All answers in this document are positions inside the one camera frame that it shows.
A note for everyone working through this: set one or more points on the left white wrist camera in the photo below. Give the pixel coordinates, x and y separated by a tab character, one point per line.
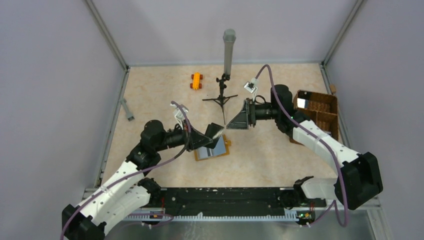
180	114

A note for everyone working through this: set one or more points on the grey microphone on tripod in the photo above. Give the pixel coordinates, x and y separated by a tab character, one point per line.
229	39

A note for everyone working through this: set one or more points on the silver card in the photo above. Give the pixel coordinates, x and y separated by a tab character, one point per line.
203	153

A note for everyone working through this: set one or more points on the woven wicker divided basket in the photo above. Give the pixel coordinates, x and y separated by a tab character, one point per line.
323	111

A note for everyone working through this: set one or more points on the small wooden block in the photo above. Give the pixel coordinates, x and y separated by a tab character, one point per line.
332	88

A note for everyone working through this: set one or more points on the orange toy block car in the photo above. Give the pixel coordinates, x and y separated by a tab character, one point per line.
196	81

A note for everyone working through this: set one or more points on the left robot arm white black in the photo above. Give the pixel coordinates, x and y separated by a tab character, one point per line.
126	190

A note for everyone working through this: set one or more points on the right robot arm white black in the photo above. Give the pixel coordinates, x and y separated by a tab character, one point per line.
358	175

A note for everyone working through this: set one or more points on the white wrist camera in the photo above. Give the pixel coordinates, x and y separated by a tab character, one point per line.
180	114
252	87

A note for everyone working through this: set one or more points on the grey metal bracket tool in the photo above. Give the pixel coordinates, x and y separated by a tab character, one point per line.
128	114

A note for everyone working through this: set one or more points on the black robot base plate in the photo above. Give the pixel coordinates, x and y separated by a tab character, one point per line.
226	201

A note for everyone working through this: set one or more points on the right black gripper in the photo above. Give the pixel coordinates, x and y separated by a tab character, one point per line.
241	121

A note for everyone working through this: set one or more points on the black card stack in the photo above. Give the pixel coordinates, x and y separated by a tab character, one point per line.
303	99

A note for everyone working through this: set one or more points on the white slotted cable duct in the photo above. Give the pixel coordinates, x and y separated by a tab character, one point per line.
158	216

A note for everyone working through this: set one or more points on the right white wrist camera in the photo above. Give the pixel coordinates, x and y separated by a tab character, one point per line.
252	87

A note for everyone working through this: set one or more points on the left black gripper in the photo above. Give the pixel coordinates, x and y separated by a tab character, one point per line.
194	139

